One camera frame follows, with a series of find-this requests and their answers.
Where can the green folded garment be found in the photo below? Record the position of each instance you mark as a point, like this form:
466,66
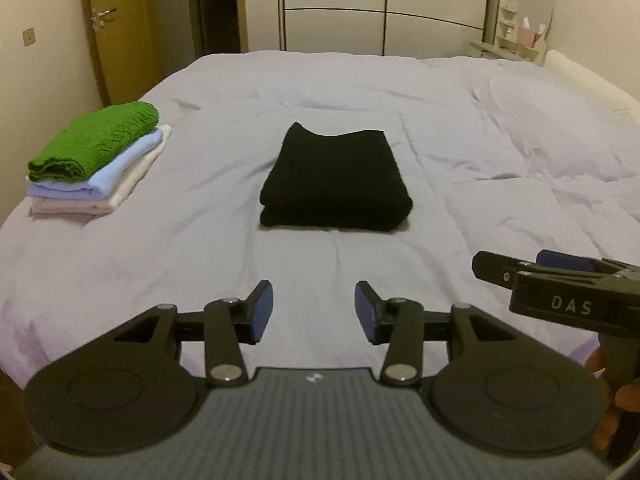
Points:
95,140

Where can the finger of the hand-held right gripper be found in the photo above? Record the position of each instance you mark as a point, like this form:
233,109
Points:
492,265
560,260

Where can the small shelf with items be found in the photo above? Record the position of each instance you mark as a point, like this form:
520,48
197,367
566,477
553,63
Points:
500,51

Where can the wooden door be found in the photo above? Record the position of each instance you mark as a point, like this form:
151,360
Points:
125,55

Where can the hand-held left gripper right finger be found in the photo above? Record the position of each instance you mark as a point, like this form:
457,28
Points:
365,310

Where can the small wall switch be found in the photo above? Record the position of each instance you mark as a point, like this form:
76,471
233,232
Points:
29,36

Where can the black garment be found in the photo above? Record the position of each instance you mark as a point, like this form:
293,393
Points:
335,185

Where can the lavender duvet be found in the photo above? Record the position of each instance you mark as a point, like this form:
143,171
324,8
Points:
200,250

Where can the pink tissue box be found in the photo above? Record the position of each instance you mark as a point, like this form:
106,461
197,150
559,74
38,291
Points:
528,36

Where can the light blue folded garment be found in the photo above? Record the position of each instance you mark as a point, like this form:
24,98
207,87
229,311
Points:
107,180

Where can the person's right hand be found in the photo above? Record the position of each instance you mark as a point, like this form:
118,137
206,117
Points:
612,415

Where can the oval mirror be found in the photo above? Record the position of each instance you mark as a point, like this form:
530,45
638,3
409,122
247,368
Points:
537,2

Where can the white folded garment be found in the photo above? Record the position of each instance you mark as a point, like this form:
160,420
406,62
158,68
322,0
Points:
75,206

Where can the white desktop shelf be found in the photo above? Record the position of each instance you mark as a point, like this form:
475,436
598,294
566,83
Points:
508,20

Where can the white pillow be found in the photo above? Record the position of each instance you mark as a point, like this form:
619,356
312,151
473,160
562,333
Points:
595,85

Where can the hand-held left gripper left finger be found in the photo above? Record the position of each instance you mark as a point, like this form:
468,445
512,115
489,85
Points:
263,310

